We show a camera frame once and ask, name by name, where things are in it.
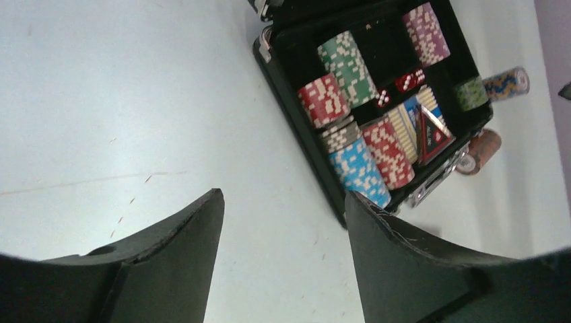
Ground blue brown chip stack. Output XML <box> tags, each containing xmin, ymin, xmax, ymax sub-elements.
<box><xmin>483</xmin><ymin>66</ymin><xmax>530</xmax><ymax>102</ymax></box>

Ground white grey chip stack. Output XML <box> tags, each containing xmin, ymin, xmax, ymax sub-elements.
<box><xmin>319</xmin><ymin>116</ymin><xmax>362</xmax><ymax>153</ymax></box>

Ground blue poker chip stack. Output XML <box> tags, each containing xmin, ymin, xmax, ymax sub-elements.
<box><xmin>329</xmin><ymin>137</ymin><xmax>391</xmax><ymax>208</ymax></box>

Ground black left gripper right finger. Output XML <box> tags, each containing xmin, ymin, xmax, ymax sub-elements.
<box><xmin>345</xmin><ymin>192</ymin><xmax>570</xmax><ymax>322</ymax></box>

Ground black all in triangle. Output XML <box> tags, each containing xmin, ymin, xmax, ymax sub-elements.
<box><xmin>415</xmin><ymin>104</ymin><xmax>456</xmax><ymax>166</ymax></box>

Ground blue card deck in case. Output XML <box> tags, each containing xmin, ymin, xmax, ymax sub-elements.
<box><xmin>388</xmin><ymin>85</ymin><xmax>445</xmax><ymax>164</ymax></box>

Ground red poker chip stack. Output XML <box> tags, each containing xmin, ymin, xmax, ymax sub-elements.
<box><xmin>361</xmin><ymin>117</ymin><xmax>415</xmax><ymax>190</ymax></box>

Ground orange black chip stack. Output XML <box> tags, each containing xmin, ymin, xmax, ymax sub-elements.
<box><xmin>455</xmin><ymin>129</ymin><xmax>502</xmax><ymax>176</ymax></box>

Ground small red white stack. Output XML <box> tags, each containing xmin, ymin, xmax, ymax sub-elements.
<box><xmin>297</xmin><ymin>73</ymin><xmax>350</xmax><ymax>129</ymax></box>

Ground green poker chip stack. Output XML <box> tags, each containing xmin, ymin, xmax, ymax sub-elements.
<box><xmin>317</xmin><ymin>30</ymin><xmax>379</xmax><ymax>109</ymax></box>

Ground black aluminium poker case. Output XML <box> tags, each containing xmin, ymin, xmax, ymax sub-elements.
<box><xmin>251</xmin><ymin>1</ymin><xmax>493</xmax><ymax>225</ymax></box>

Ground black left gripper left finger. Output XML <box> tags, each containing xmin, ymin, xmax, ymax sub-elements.
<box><xmin>1</xmin><ymin>188</ymin><xmax>225</xmax><ymax>322</ymax></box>

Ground red dice in case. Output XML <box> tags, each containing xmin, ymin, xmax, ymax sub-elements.
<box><xmin>376</xmin><ymin>68</ymin><xmax>426</xmax><ymax>108</ymax></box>

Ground small green chip stack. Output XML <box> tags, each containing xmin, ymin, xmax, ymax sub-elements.
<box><xmin>453</xmin><ymin>76</ymin><xmax>489</xmax><ymax>112</ymax></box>

